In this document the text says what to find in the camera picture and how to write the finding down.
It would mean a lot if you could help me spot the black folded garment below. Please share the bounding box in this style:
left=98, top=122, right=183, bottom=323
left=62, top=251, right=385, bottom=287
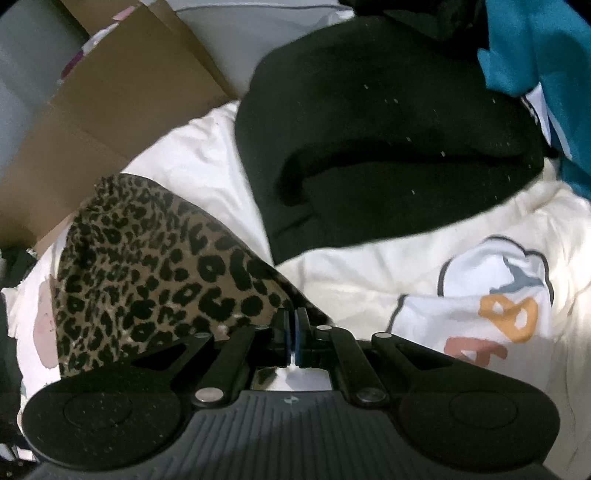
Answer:
left=235, top=17, right=557, bottom=267

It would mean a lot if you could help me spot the grey padded board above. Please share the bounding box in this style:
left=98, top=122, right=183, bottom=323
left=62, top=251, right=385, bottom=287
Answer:
left=174, top=0, right=357, bottom=99

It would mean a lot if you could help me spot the black crumpled garment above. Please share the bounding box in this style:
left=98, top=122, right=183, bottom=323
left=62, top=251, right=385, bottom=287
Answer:
left=0, top=244, right=38, bottom=462

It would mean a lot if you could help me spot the brown cardboard sheet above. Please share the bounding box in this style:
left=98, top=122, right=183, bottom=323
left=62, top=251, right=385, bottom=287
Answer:
left=0, top=0, right=242, bottom=259

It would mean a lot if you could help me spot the leopard print garment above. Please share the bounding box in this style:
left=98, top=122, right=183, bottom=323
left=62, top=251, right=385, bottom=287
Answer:
left=50, top=173, right=334, bottom=385

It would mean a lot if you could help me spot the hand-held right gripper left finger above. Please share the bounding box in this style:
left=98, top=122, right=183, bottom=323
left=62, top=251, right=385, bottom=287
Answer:
left=131, top=308, right=294, bottom=409

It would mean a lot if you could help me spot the teal patterned garment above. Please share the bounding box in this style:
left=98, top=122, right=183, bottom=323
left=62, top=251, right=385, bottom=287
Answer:
left=477, top=0, right=591, bottom=201

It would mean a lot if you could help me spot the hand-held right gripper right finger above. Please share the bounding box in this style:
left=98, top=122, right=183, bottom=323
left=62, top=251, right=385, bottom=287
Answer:
left=298, top=308, right=455, bottom=407

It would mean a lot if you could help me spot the cream printed blanket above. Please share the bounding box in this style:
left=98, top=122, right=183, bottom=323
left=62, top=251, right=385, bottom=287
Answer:
left=0, top=99, right=591, bottom=462

